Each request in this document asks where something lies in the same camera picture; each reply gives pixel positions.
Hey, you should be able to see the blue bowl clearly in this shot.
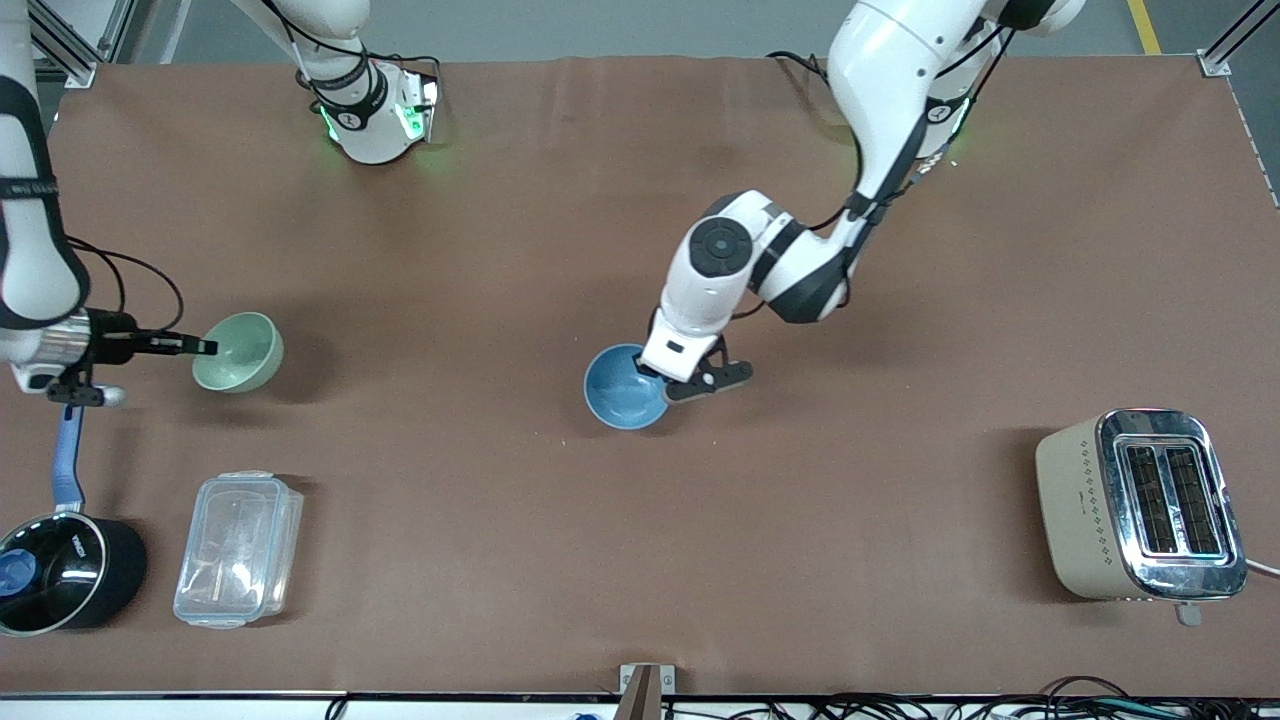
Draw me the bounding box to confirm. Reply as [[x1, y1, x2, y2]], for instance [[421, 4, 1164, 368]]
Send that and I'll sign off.
[[583, 343, 673, 432]]

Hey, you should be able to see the green bowl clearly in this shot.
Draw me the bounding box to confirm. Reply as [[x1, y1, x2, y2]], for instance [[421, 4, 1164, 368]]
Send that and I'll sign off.
[[191, 312, 285, 394]]

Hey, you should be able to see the clear plastic food container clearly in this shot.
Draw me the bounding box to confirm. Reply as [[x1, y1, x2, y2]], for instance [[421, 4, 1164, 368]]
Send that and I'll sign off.
[[173, 470, 305, 631]]

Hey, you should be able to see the brown table cover mat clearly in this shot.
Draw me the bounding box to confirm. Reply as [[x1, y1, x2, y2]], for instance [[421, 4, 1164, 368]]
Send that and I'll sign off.
[[0, 53, 1280, 698]]

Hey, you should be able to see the glass lid with blue knob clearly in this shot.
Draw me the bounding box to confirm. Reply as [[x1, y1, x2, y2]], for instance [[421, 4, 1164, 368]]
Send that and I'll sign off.
[[0, 512, 107, 636]]

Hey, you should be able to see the beige chrome toaster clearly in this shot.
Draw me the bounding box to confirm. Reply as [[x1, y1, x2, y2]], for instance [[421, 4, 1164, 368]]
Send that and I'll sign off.
[[1035, 407, 1249, 628]]

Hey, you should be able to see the black saucepan with blue handle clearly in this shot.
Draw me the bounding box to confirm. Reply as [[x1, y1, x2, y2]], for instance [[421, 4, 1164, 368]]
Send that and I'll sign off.
[[0, 404, 149, 638]]

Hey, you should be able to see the aluminium frame profile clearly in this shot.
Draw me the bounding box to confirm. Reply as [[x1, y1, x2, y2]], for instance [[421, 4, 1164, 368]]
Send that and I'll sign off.
[[1195, 0, 1280, 79], [28, 0, 101, 89]]

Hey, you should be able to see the black left arm base cable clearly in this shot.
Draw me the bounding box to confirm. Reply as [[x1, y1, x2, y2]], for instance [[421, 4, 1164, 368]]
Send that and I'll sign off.
[[767, 50, 833, 83]]

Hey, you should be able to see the black arm base cable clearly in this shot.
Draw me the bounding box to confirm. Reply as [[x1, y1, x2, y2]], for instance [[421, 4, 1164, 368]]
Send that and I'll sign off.
[[767, 50, 833, 83], [260, 0, 443, 111]]

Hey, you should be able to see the metal table edge bracket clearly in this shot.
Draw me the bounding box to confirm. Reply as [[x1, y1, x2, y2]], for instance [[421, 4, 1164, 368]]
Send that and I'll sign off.
[[619, 663, 677, 720]]

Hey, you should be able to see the black right arm base cable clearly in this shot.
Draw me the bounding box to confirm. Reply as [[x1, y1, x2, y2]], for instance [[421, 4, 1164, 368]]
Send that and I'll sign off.
[[260, 0, 443, 111]]

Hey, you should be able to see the tangled black cable bundle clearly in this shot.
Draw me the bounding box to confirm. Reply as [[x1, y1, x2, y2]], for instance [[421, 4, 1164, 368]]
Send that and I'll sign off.
[[660, 677, 1280, 720]]

